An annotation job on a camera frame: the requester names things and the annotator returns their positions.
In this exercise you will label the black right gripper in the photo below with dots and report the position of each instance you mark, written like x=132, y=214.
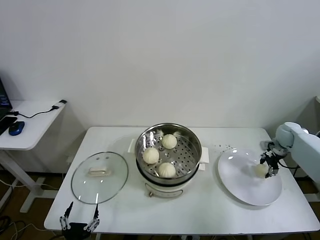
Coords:
x=272, y=158

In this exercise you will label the stainless steel steamer basket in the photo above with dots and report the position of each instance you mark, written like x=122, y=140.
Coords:
x=187, y=155

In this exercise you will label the glass pot lid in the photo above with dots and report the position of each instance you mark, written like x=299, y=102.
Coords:
x=100, y=185

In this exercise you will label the light blue right robot arm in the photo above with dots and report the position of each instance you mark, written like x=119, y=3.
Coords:
x=305, y=150

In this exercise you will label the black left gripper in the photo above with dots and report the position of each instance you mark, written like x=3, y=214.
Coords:
x=76, y=231

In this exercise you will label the black laptop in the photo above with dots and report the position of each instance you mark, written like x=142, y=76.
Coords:
x=4, y=100

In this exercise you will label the blue computer mouse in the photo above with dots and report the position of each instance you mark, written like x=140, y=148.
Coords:
x=16, y=128

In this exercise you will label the white steamed baozi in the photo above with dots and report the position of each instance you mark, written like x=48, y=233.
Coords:
x=167, y=170
x=169, y=141
x=150, y=155
x=260, y=170

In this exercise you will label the white side desk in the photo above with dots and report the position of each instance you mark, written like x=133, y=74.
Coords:
x=32, y=130

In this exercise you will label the light grey side furniture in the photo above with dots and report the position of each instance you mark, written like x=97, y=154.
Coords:
x=311, y=112

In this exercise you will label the white electric cooker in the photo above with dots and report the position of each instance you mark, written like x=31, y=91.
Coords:
x=165, y=187

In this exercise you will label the white oval plate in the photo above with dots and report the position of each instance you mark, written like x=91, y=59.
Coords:
x=245, y=185

